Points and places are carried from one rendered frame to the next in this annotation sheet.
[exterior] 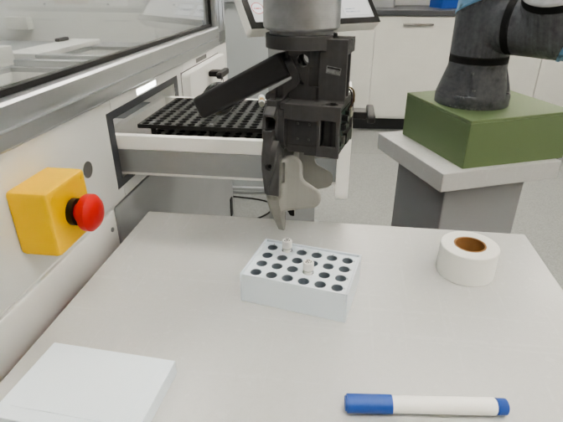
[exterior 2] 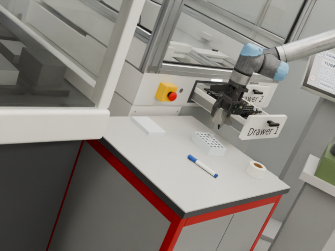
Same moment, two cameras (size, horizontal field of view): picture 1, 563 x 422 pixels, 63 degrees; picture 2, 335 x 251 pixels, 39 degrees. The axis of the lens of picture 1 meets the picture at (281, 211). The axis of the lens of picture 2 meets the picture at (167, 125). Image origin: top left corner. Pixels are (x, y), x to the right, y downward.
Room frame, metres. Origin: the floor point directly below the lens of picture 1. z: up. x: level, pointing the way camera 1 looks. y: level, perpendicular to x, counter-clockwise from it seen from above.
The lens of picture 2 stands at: (-1.14, -0.80, 1.46)
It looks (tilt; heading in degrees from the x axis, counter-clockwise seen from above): 21 degrees down; 32
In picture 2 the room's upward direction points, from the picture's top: 22 degrees clockwise
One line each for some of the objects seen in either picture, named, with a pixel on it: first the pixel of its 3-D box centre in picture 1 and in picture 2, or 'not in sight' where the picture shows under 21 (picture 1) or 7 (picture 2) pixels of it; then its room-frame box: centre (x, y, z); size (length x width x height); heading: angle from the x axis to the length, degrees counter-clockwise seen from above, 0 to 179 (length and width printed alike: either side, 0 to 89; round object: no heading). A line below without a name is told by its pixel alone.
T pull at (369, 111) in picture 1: (362, 113); (271, 123); (0.72, -0.13, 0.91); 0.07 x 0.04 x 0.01; 172
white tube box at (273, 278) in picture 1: (302, 277); (208, 143); (0.45, -0.02, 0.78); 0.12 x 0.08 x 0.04; 71
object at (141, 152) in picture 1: (219, 132); (228, 105); (0.75, 0.10, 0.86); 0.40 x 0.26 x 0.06; 82
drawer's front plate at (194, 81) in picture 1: (207, 86); (250, 94); (1.08, 0.17, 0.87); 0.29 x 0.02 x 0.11; 172
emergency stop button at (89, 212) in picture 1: (85, 212); (171, 95); (0.43, 0.21, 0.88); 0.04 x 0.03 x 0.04; 172
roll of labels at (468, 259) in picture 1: (467, 258); (255, 170); (0.49, -0.24, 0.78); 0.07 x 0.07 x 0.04
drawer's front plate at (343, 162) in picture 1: (344, 132); (263, 126); (0.73, -0.10, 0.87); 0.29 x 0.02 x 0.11; 172
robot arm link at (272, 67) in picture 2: not in sight; (271, 66); (0.56, -0.09, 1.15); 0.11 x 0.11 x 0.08; 41
